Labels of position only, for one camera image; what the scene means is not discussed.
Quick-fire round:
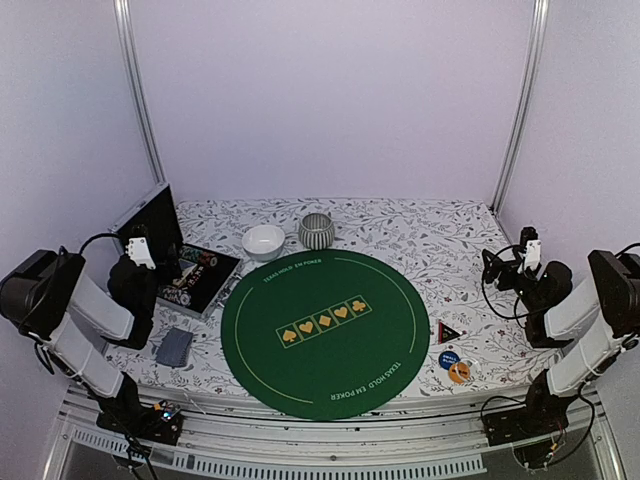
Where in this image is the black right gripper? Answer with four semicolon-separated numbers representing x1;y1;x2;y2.
483;249;545;313

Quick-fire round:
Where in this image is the blue small blind button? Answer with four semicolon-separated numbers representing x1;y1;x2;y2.
438;351;460;370

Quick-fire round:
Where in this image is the clear acrylic dealer button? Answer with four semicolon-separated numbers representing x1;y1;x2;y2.
449;358;481;384

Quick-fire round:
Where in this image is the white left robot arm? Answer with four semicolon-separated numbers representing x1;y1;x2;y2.
1;248;158;434

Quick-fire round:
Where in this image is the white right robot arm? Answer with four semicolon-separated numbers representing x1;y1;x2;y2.
483;242;639;436

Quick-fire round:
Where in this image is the poker chip row lower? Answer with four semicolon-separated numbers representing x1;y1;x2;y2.
158;285;192;307

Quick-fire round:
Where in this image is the poker chip row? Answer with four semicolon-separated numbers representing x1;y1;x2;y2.
180;245;218;268
158;285;192;307

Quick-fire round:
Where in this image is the boxed card deck in case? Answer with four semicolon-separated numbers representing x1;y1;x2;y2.
173;259;206;289

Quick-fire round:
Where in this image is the aluminium poker chip case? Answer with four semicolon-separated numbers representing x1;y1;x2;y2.
109;182;241;319

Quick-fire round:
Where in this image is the poker chip row upper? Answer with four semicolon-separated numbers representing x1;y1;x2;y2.
180;245;218;268

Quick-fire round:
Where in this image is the grey playing card deck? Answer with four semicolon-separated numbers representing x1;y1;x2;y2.
155;327;193;368

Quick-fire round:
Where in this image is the floral white tablecloth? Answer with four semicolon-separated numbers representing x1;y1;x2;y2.
102;198;564;400

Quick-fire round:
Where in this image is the black triangular all-in marker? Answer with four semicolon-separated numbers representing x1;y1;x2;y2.
438;322;461;344

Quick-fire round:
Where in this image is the orange big blind button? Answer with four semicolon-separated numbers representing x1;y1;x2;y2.
448;362;471;384

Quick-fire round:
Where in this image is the white ceramic bowl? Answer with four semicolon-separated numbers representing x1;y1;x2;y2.
241;225;286;262

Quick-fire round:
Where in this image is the striped grey ceramic cup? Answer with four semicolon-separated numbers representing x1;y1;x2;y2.
298;213;335;250

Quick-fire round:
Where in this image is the round green poker mat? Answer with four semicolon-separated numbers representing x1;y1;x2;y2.
221;249;431;421

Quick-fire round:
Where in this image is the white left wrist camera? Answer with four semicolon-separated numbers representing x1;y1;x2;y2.
125;237;156;270

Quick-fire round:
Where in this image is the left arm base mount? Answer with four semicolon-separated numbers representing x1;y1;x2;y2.
96;401;184;446

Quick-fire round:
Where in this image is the left aluminium frame post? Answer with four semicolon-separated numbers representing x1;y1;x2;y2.
113;0;166;184

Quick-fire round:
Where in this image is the aluminium frame post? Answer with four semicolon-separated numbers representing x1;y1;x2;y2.
113;0;166;184
490;0;550;216

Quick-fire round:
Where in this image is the right aluminium frame post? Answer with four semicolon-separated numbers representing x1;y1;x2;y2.
490;0;550;216

